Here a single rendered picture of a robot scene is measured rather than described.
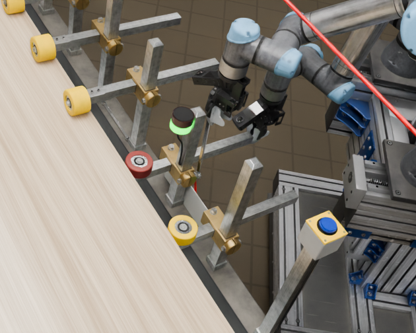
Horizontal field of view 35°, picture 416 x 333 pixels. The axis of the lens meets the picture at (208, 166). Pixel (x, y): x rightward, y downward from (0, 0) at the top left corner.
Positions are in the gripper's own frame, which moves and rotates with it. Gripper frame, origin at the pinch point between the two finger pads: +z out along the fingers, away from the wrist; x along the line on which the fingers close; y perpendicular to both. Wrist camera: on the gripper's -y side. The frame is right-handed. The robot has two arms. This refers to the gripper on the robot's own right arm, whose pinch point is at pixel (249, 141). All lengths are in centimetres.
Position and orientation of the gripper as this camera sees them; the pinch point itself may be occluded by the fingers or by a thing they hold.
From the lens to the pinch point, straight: 216.6
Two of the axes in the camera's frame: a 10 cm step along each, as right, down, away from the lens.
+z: -2.0, 6.5, 7.4
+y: 8.3, -2.9, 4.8
